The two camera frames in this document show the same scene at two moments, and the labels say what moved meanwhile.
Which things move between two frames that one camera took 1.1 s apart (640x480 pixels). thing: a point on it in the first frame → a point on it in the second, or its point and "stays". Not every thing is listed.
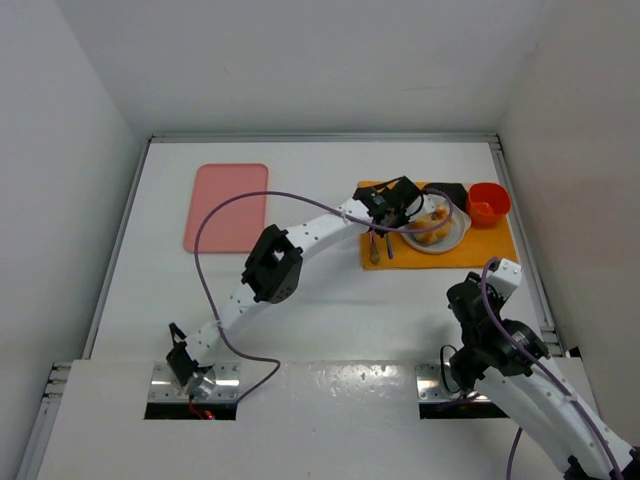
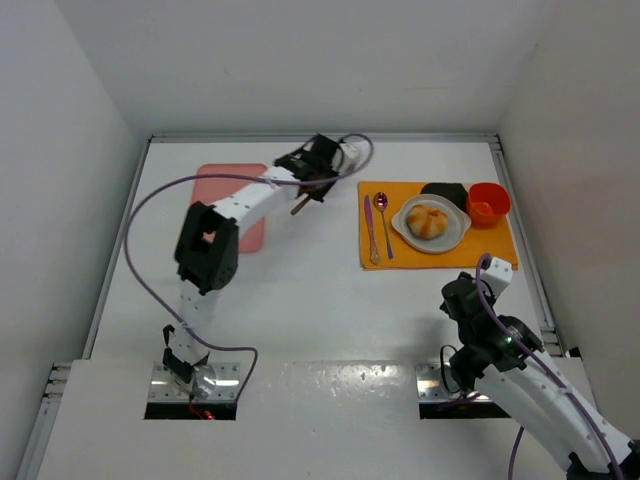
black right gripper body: (463, 298) stays
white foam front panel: (317, 419) stays
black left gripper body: (388, 220) → (314, 182)
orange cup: (488, 203) stays
